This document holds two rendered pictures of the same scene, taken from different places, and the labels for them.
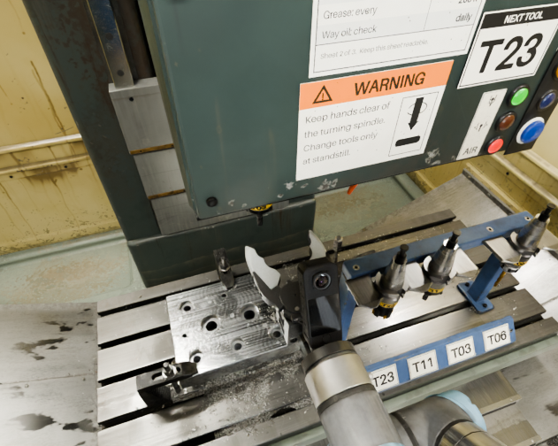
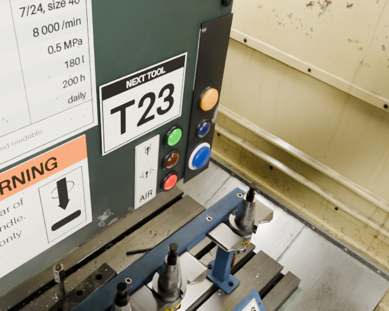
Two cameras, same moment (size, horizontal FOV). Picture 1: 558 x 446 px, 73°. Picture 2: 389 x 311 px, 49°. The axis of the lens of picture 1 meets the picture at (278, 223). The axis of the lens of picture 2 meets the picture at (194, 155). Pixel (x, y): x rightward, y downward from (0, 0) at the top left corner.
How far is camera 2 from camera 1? 0.14 m
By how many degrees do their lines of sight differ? 25
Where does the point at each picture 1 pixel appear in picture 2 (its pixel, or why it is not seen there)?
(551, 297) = (285, 247)
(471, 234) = (193, 231)
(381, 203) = not seen: hidden behind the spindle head
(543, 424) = not seen: outside the picture
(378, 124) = (18, 222)
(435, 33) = (48, 121)
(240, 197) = not seen: outside the picture
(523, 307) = (264, 271)
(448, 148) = (120, 203)
